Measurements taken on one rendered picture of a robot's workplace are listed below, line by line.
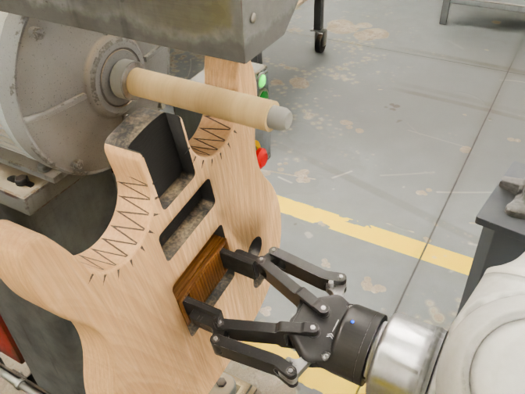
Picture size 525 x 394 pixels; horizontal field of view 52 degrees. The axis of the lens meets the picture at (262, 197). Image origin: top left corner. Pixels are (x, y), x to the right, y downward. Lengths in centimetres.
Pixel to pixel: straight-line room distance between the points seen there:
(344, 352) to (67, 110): 39
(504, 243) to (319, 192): 125
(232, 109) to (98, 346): 27
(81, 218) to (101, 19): 57
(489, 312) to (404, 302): 170
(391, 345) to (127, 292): 25
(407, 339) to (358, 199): 194
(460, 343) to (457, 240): 198
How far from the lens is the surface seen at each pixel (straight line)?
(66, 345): 105
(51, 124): 63
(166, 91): 60
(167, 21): 36
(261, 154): 96
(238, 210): 65
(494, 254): 140
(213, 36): 35
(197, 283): 62
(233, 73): 58
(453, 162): 277
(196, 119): 90
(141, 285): 53
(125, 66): 64
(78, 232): 94
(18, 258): 42
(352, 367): 55
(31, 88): 61
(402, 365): 53
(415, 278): 213
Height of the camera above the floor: 153
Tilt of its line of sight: 39 degrees down
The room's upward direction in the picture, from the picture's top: 3 degrees counter-clockwise
